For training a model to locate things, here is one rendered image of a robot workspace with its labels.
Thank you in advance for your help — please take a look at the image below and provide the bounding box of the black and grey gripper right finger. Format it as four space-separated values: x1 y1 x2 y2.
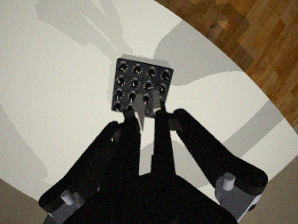
147 90 268 224

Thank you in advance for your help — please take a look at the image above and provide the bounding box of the black knob box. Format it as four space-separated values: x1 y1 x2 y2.
111 58 174 119

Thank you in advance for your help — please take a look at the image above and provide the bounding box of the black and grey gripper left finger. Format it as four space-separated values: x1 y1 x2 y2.
38 93 145 224

